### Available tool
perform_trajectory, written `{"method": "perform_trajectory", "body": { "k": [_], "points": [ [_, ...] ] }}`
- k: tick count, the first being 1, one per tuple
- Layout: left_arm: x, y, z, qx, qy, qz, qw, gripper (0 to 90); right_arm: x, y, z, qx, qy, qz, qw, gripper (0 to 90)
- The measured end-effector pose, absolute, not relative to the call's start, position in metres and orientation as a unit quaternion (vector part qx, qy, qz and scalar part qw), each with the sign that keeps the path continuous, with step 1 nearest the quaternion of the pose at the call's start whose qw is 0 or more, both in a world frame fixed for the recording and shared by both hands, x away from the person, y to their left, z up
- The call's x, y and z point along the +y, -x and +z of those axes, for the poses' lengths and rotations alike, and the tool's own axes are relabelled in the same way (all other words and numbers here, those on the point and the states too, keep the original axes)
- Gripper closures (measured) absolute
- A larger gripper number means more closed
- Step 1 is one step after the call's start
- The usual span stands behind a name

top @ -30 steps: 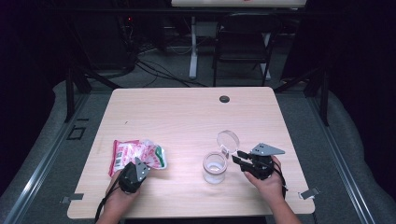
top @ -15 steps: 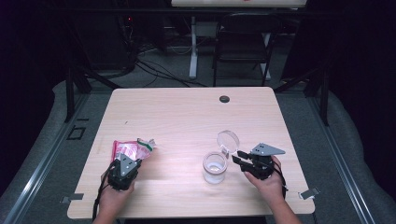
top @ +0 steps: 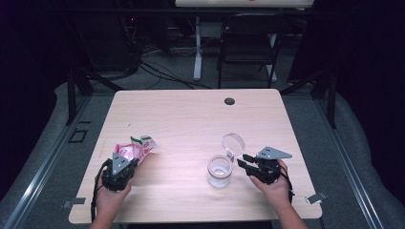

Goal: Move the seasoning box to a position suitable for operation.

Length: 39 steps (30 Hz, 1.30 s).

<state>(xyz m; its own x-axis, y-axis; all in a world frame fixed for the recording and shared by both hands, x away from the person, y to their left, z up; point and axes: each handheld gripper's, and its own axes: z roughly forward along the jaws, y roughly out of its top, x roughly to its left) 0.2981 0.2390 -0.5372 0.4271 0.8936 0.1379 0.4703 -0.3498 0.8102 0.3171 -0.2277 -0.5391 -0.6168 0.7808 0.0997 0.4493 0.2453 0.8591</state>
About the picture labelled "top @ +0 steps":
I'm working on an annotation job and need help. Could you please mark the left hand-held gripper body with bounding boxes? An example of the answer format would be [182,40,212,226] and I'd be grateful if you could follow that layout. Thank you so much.
[100,152,140,193]

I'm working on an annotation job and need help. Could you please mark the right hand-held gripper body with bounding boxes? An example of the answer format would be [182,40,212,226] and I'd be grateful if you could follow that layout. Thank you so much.
[246,145,293,186]

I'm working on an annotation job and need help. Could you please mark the pink and white plastic bag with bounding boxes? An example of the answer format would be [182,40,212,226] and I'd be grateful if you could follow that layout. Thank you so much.
[115,135,158,165]

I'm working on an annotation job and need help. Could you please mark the clear plastic jar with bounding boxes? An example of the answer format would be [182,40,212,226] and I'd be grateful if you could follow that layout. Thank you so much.
[206,132,246,189]

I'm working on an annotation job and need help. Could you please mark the person's left hand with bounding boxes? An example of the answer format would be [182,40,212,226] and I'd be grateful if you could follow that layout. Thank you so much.
[95,173,133,218]

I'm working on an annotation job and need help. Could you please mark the person's right hand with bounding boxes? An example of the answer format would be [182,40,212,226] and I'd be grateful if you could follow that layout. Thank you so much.
[248,158,294,212]

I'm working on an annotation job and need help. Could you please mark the grey tape piece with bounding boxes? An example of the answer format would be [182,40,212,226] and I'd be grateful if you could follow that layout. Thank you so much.
[61,197,87,210]
[305,191,329,205]

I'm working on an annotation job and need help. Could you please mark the black metal stand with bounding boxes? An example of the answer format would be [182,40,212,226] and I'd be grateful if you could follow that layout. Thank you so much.
[64,67,126,126]
[279,67,338,130]

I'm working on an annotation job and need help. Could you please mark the white desk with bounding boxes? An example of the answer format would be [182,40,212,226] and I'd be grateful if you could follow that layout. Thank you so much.
[174,0,315,83]

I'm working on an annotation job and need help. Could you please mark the black folding chair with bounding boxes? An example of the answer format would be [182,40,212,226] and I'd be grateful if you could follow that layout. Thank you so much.
[217,12,289,90]

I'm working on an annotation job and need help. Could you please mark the dark computer case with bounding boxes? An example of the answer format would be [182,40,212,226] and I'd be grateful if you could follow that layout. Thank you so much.
[75,11,141,73]

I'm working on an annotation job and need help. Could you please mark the right hand-held gripper cable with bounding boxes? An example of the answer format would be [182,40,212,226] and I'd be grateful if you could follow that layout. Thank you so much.
[278,164,296,205]

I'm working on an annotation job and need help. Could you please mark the hand-held gripper cable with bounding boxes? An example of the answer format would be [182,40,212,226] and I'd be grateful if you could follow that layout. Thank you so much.
[278,164,296,205]
[90,159,112,224]

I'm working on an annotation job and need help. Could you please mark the left hand-held gripper cable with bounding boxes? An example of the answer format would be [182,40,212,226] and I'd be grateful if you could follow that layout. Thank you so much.
[90,159,112,224]

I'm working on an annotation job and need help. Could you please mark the aluminium floor rail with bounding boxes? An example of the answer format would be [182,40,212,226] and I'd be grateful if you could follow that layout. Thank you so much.
[312,94,385,229]
[2,94,93,229]

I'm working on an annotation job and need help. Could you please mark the black floor cables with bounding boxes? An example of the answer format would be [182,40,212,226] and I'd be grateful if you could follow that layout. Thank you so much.
[138,59,213,91]

